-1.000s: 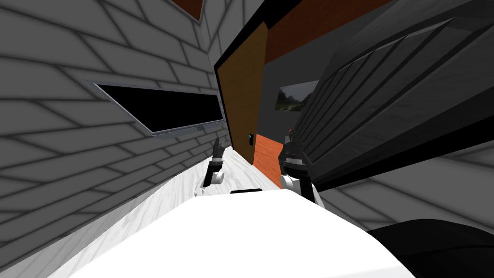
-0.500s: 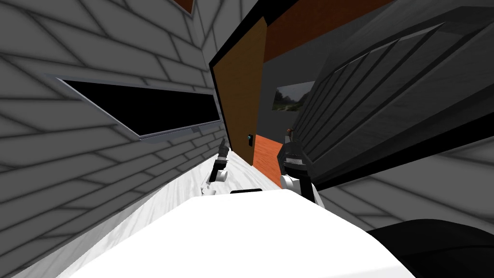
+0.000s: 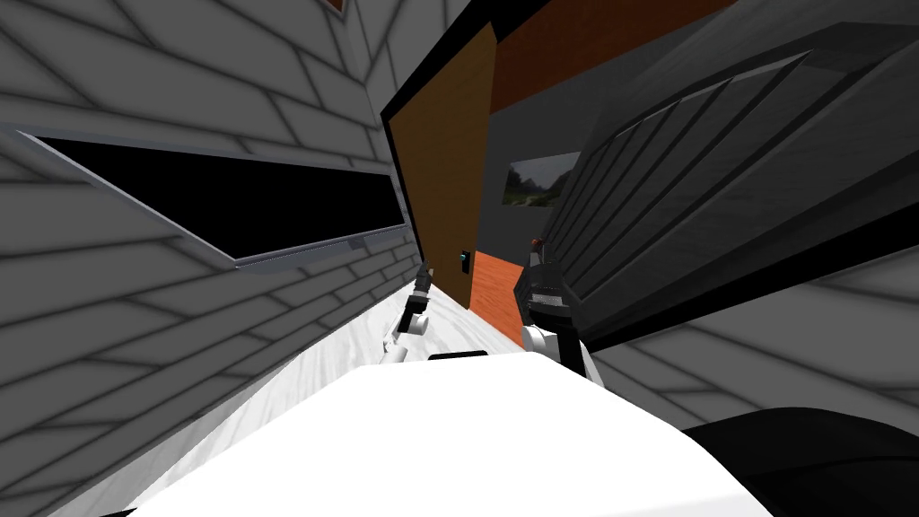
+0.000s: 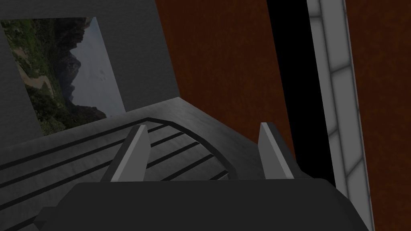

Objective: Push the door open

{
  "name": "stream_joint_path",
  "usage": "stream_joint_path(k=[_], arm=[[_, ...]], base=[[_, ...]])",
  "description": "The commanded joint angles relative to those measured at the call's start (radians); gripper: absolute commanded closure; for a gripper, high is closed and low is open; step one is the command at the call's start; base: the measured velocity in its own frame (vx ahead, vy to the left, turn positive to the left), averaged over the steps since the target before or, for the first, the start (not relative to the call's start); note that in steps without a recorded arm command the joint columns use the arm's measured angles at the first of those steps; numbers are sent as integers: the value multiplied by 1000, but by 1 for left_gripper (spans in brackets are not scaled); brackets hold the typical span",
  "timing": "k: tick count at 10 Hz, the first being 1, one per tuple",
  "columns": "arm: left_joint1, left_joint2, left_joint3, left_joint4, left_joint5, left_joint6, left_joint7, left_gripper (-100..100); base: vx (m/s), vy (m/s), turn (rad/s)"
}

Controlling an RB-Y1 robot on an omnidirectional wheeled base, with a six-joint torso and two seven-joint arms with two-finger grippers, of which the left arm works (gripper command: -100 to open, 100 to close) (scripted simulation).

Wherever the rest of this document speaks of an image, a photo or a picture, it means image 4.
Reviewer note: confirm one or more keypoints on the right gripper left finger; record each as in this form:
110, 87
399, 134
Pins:
133, 160

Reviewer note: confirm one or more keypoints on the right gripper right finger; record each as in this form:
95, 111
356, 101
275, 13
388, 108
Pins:
273, 157

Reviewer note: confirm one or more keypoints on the landscape wall picture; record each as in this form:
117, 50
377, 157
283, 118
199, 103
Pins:
51, 70

